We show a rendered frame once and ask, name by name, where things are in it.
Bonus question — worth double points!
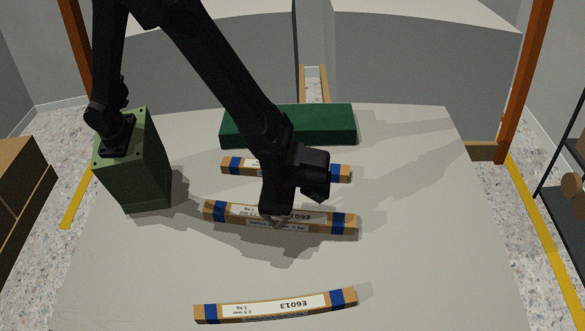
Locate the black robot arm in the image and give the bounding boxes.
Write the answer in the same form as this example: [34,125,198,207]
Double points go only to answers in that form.
[83,0,331,205]

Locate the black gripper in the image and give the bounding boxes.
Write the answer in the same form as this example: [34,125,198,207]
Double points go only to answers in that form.
[258,175,293,229]

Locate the tan cardboard pack with blue bands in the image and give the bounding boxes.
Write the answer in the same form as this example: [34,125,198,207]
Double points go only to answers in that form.
[193,286,357,324]
[202,199,356,235]
[220,157,350,183]

